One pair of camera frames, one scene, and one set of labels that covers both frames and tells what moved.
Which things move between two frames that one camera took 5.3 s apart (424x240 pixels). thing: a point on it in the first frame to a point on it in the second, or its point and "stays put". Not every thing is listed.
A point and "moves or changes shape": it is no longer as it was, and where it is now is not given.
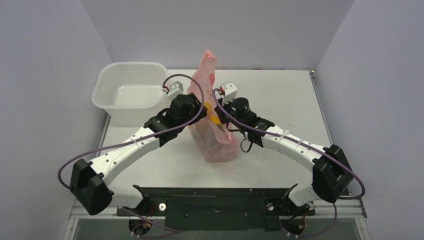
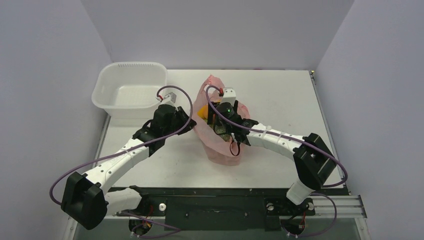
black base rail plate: x=217 y=208 stays put
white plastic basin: x=130 y=89 stays put
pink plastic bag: x=210 y=141 moves or changes shape
